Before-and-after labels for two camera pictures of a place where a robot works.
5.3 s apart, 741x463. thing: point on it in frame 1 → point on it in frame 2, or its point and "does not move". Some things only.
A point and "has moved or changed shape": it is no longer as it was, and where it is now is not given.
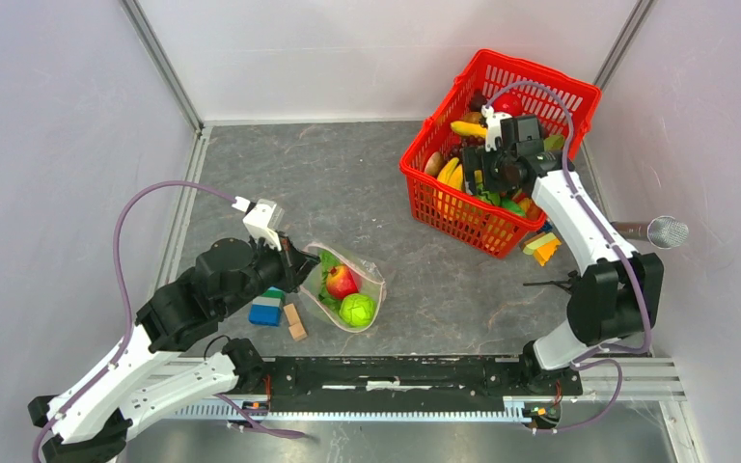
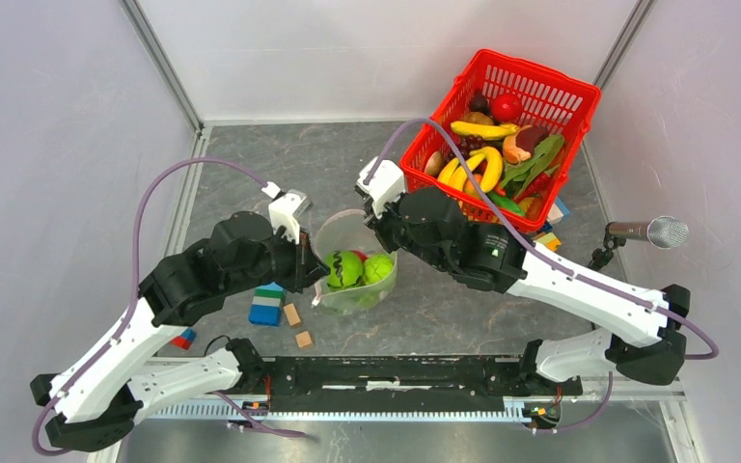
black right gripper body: (493, 166) → (389, 227)
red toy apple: (341, 282) → (363, 256)
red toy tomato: (509, 103) does not move
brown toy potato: (471, 117) does not move
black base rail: (410, 383) does not move
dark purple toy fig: (478, 101) does not move
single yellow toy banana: (469, 128) does not move
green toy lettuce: (327, 260) → (366, 301)
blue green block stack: (267, 309) does not move
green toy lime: (358, 310) → (376, 267)
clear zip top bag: (348, 293) has moved or changed shape
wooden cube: (291, 313) does not move
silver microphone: (664, 231) does not move
